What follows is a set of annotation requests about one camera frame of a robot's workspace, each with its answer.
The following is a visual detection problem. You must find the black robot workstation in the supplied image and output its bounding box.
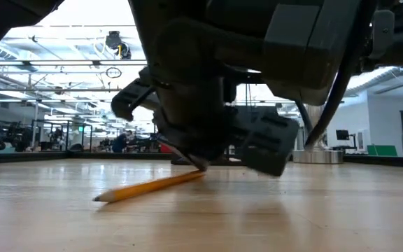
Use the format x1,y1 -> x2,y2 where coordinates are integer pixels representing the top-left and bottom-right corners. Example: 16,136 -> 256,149
29,118 -> 94,153

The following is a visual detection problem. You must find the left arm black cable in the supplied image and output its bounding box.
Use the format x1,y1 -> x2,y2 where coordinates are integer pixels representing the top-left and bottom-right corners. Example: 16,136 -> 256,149
304,0 -> 367,150

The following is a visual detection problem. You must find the yellow pencil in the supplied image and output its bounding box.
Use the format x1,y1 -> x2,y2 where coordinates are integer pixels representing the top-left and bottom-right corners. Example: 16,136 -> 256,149
92,170 -> 206,204

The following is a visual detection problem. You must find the green panel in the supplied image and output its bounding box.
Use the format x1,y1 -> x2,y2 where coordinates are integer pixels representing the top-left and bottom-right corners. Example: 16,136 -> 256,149
366,144 -> 398,158

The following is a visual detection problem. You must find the left wrist camera housing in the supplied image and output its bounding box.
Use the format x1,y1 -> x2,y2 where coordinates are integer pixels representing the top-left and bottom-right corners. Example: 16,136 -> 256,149
262,0 -> 362,107

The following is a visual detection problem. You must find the black aluminium table frame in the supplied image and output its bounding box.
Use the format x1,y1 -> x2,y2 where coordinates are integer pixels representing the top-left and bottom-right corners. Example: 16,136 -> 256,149
0,150 -> 403,169

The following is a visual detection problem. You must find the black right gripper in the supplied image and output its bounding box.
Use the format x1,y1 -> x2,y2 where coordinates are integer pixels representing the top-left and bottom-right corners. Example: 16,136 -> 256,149
360,8 -> 403,67

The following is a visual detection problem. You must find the ceiling cable reel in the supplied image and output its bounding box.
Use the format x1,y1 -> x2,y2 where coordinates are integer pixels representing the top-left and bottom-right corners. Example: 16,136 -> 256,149
105,30 -> 132,60

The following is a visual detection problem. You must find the person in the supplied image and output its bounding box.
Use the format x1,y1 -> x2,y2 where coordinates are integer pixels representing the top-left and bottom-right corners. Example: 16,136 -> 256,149
112,129 -> 135,153

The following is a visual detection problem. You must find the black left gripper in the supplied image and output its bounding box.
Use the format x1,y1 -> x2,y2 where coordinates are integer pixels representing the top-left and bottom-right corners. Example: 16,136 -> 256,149
112,0 -> 300,178

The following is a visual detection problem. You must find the white table lamp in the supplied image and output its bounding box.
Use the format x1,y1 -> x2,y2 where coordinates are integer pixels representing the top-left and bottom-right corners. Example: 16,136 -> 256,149
292,103 -> 345,165

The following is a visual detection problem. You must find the hanging black ring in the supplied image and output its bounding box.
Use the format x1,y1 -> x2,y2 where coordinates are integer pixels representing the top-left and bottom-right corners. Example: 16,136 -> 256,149
106,66 -> 122,80

